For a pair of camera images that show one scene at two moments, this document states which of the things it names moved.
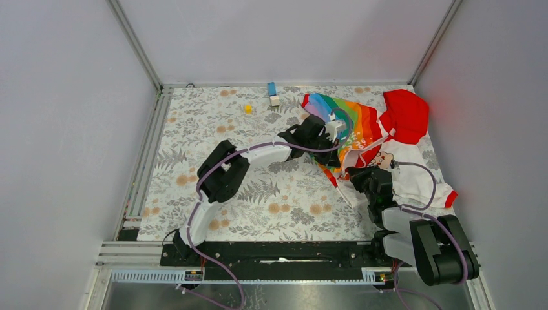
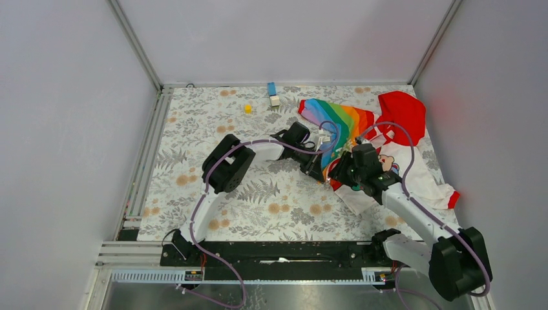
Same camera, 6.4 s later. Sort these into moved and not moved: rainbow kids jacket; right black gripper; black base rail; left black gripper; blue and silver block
Moved: left black gripper; right black gripper
Not moved: black base rail; rainbow kids jacket; blue and silver block
